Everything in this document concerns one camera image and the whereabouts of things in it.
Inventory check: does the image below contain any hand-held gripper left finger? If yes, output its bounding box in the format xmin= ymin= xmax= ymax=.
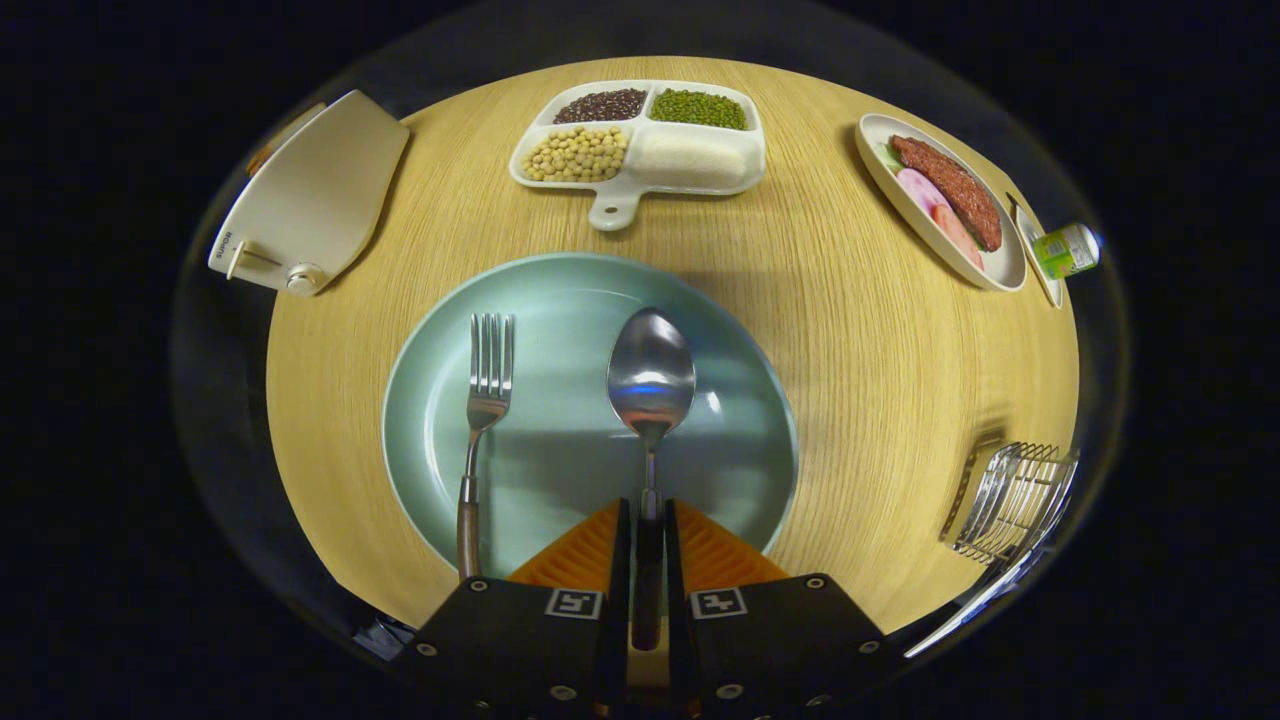
xmin=395 ymin=497 xmax=633 ymax=720

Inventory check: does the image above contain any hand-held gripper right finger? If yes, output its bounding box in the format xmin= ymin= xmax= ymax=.
xmin=665 ymin=497 xmax=891 ymax=720

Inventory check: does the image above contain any metal fork with wooden handle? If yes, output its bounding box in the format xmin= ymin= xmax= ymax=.
xmin=457 ymin=313 xmax=515 ymax=583

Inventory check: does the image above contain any metal spoon with wooden handle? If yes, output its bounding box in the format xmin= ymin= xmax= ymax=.
xmin=606 ymin=307 xmax=697 ymax=651

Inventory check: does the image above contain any light green round plate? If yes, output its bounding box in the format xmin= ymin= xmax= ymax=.
xmin=382 ymin=252 xmax=800 ymax=581

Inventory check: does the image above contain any silver metal bar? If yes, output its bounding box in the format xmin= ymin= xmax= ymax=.
xmin=905 ymin=545 xmax=1051 ymax=659

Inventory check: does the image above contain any white oval food plate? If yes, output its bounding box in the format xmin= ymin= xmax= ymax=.
xmin=856 ymin=113 xmax=1028 ymax=293

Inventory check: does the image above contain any light red ham slice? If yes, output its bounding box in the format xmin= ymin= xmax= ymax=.
xmin=930 ymin=203 xmax=986 ymax=271

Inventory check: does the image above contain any small white saucer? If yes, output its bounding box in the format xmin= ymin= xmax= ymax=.
xmin=1008 ymin=192 xmax=1064 ymax=309

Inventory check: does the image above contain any pink ham slice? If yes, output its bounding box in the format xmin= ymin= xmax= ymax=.
xmin=897 ymin=167 xmax=951 ymax=216

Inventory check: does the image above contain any cream white toaster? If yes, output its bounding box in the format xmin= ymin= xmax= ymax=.
xmin=207 ymin=90 xmax=411 ymax=297

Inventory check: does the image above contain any small green label bottle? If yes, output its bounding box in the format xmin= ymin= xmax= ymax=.
xmin=1032 ymin=222 xmax=1104 ymax=281

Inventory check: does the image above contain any brown meat steak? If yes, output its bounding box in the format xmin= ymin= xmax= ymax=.
xmin=888 ymin=135 xmax=1003 ymax=253

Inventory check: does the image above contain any pile of white rice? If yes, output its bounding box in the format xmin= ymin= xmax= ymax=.
xmin=628 ymin=135 xmax=749 ymax=189

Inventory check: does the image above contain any pile of yellow soybeans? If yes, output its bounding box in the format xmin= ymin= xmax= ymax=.
xmin=520 ymin=125 xmax=629 ymax=184

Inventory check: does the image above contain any pile of green mung beans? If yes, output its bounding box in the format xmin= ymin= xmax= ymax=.
xmin=650 ymin=88 xmax=748 ymax=131

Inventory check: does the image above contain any toast bread slice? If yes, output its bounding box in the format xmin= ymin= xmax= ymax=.
xmin=247 ymin=102 xmax=326 ymax=176

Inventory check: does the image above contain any pile of red beans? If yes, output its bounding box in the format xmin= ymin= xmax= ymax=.
xmin=553 ymin=88 xmax=649 ymax=125

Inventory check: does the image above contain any silver wire rack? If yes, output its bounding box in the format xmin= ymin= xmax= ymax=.
xmin=940 ymin=440 xmax=1081 ymax=566

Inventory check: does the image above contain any white divided tray with handle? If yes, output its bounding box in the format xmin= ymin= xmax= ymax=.
xmin=508 ymin=79 xmax=767 ymax=233

